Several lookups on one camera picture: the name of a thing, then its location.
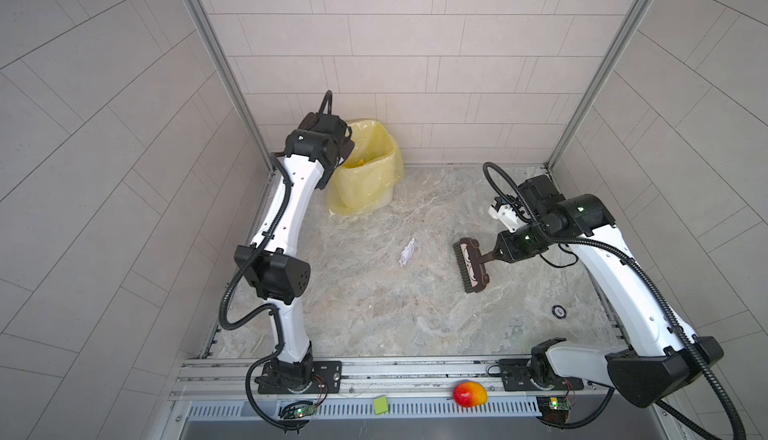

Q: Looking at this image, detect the yellow bagged trash bin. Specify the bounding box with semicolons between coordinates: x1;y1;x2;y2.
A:
326;119;405;216

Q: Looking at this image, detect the brown hand brush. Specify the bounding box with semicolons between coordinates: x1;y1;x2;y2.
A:
453;237;496;293

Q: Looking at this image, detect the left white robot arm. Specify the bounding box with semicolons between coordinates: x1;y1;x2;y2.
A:
218;111;354;390

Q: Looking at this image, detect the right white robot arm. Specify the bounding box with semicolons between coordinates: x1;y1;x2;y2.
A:
478;162;746;439

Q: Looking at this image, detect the white paper scrap long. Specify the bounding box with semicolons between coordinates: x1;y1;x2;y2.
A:
399;237;416;267

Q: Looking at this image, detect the red yellow toy mango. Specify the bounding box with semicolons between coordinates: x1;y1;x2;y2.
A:
453;381;488;409

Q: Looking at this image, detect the right circuit board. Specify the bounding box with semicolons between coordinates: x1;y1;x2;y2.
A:
536;396;573;425

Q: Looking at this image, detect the circuit board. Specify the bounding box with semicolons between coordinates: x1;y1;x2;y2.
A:
536;396;573;425
278;400;317;421

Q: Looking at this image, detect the green foam cube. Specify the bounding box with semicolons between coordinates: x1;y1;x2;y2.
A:
373;396;389;415

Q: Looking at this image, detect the left circuit board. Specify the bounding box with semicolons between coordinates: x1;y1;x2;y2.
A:
278;400;317;421

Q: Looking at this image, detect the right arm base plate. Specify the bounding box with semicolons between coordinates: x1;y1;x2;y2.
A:
497;357;584;392

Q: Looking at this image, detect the vertical aluminium corner post left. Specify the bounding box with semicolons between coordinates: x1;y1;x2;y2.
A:
182;0;272;170

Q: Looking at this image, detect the vertical aluminium corner post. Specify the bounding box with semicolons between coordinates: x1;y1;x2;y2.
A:
544;0;654;172
182;0;272;170

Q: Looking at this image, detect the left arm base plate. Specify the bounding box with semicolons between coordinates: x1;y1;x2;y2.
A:
253;360;342;395

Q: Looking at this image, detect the aluminium rail frame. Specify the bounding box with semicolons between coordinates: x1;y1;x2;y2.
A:
146;355;694;439

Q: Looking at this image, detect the vertical aluminium corner post right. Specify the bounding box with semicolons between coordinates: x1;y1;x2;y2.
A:
544;0;654;172

